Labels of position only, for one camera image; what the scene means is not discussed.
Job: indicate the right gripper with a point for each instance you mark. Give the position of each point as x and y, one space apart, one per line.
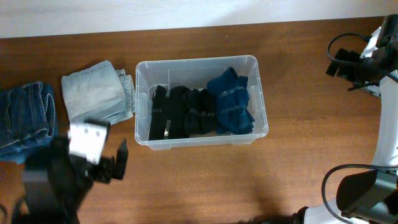
347 71

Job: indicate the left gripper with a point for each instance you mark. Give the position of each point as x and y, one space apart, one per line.
122 160

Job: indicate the light blue jeans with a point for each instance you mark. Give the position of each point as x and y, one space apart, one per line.
99 92

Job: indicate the black garment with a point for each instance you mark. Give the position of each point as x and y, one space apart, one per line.
168 114

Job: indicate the dark teal garment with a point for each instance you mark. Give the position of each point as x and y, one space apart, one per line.
200 117

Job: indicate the blue garment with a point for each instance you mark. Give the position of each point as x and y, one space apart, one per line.
231 103

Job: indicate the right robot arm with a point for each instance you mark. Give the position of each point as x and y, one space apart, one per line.
365 193

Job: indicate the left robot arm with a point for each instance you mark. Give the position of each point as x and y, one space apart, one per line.
56 182

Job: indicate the dark blue folded jeans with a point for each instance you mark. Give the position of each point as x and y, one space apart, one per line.
28 120

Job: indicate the clear plastic storage box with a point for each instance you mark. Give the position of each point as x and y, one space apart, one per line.
194 74

